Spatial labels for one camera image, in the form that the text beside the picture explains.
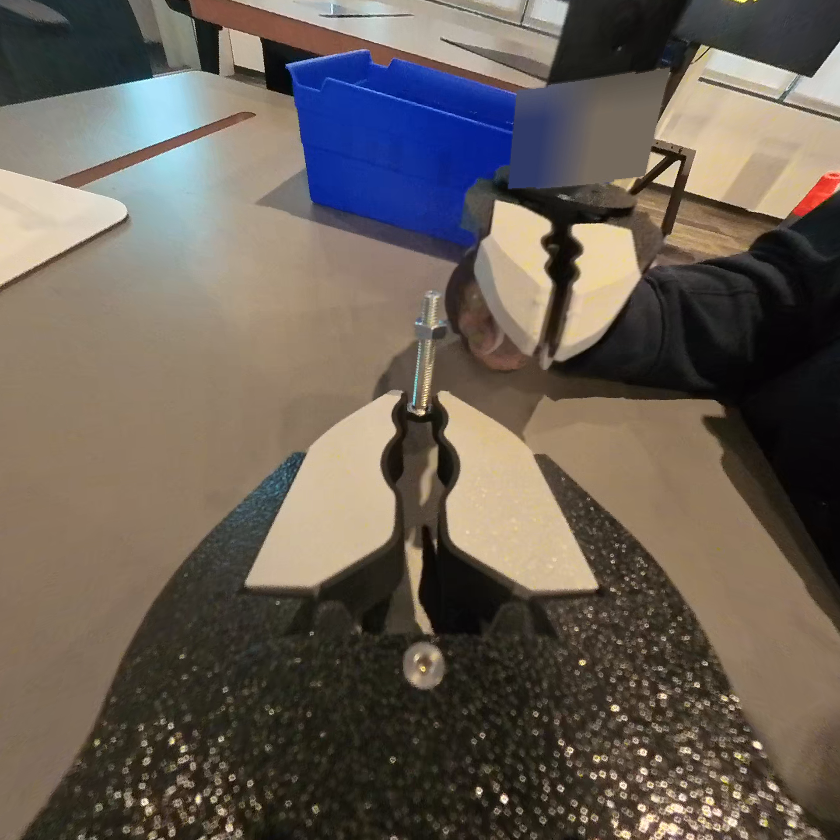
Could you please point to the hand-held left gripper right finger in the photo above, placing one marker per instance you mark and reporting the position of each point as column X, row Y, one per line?
column 512, row 518

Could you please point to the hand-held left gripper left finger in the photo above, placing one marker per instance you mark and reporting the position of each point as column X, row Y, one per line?
column 328, row 518

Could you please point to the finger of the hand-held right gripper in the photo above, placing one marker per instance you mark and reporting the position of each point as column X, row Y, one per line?
column 512, row 262
column 604, row 275

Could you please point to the steel hex nut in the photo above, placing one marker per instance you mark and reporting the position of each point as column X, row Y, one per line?
column 430, row 331

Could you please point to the steel bolt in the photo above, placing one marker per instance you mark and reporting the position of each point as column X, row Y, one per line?
column 423, row 374

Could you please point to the blue plastic bin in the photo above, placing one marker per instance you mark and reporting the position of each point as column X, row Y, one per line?
column 394, row 170

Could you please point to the person's right forearm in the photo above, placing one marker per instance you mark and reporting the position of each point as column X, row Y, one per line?
column 709, row 315

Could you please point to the person's right hand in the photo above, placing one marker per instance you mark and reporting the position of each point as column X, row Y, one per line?
column 479, row 328

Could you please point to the black rolling panel stand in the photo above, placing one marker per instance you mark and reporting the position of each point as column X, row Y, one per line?
column 754, row 33

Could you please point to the grey desk with wooden edge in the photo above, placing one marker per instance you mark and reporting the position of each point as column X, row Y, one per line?
column 394, row 26

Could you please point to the orange traffic cone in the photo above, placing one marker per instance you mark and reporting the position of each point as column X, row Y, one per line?
column 820, row 193

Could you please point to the flat metal plate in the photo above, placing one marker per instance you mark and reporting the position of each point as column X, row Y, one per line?
column 341, row 8

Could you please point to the white display stand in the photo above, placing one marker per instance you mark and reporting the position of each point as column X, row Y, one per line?
column 52, row 223

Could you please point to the black office chair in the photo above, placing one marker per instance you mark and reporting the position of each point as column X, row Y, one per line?
column 65, row 59

